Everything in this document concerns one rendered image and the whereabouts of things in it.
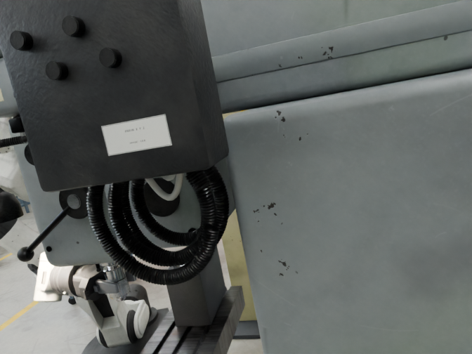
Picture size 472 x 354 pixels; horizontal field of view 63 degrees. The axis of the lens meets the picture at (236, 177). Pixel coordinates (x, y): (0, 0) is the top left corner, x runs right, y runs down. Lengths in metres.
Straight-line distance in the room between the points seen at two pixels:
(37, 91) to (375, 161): 0.38
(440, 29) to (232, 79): 0.30
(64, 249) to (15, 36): 0.50
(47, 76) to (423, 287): 0.50
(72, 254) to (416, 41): 0.71
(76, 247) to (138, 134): 0.47
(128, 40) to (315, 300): 0.40
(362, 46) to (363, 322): 0.38
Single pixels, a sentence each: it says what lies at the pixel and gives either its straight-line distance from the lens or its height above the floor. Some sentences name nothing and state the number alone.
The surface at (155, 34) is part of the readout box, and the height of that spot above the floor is 1.65.
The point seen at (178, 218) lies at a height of 1.40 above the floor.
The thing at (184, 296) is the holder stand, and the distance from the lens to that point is 1.26.
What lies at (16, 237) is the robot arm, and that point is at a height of 1.31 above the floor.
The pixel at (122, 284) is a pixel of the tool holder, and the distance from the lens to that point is 0.92.
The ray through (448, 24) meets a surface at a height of 1.62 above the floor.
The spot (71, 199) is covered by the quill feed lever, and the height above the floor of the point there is 1.46.
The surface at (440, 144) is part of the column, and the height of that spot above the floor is 1.48.
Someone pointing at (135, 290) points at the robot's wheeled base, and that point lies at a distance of 2.10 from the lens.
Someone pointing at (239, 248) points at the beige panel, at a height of 0.59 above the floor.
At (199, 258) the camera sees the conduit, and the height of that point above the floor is 1.39.
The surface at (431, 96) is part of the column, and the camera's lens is 0.50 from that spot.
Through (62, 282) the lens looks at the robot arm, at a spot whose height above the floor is 1.24.
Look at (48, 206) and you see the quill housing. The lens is 0.83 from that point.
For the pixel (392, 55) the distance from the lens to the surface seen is 0.61.
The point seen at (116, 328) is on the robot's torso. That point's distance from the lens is 1.84.
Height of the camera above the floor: 1.57
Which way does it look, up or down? 11 degrees down
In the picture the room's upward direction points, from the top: 11 degrees counter-clockwise
